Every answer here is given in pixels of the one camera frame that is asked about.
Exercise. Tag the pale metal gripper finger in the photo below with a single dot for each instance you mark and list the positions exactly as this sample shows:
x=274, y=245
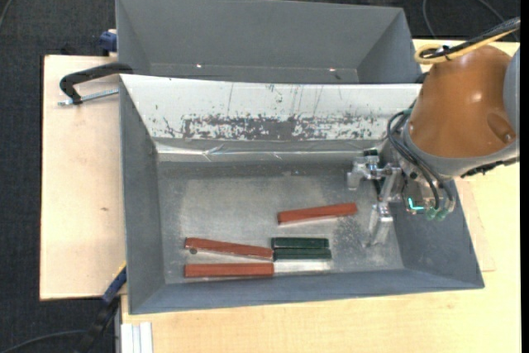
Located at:
x=373, y=225
x=384, y=227

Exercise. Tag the red-brown flat block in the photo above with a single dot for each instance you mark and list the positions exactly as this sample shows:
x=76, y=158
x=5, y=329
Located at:
x=229, y=270
x=229, y=248
x=316, y=213

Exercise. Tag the dark green flat block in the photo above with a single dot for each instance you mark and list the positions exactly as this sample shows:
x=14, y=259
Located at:
x=302, y=254
x=300, y=242

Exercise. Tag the grey metal bin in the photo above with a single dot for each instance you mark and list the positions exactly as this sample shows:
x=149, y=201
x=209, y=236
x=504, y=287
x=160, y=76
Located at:
x=231, y=202

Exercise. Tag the pale wood flat board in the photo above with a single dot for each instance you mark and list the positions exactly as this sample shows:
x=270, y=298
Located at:
x=78, y=186

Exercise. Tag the black cylinder on white bracket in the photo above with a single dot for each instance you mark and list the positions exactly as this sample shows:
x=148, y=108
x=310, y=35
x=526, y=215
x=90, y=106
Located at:
x=360, y=173

